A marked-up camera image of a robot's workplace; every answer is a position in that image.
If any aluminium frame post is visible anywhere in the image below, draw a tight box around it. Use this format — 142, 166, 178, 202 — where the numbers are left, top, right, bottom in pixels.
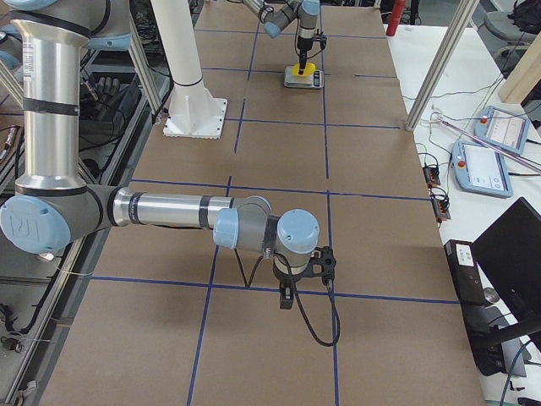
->
405, 0, 480, 131

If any black monitor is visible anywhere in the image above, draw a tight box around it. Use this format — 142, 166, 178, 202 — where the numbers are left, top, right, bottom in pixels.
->
473, 197, 540, 347

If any yellow mango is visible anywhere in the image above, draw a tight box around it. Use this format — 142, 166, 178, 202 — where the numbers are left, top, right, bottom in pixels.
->
291, 63, 316, 77

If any blue teach pendant far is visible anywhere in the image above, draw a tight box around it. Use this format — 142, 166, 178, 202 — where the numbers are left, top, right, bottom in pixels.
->
474, 106, 530, 155

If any blue teach pendant near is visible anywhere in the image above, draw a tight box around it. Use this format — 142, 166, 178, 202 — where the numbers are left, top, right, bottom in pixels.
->
451, 140, 513, 198

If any black computer box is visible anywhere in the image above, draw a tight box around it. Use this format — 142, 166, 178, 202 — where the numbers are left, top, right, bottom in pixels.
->
444, 239, 485, 306

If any silver digital kitchen scale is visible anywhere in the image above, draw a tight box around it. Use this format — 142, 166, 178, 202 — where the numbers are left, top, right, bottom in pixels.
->
284, 65, 325, 90

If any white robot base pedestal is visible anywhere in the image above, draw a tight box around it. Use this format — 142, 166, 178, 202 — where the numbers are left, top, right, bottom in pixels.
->
151, 0, 227, 139

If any blue teach pendant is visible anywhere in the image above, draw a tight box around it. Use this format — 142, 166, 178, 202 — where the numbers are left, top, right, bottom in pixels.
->
451, 140, 513, 198
474, 106, 530, 155

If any red fire extinguisher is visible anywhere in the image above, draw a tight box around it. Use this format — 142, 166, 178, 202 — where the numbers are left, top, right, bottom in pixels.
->
385, 0, 407, 36

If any black orange connector box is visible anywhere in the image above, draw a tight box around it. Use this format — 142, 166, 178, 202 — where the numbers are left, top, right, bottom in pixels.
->
423, 164, 440, 188
430, 193, 451, 223

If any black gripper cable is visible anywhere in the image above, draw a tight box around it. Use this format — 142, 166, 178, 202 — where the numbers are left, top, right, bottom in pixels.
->
234, 249, 342, 348

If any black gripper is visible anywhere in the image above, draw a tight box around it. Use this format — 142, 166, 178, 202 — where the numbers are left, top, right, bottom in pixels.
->
296, 36, 327, 76
273, 246, 336, 296

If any brown paper table cover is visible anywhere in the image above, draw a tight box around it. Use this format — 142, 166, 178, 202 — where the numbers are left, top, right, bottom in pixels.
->
41, 1, 484, 405

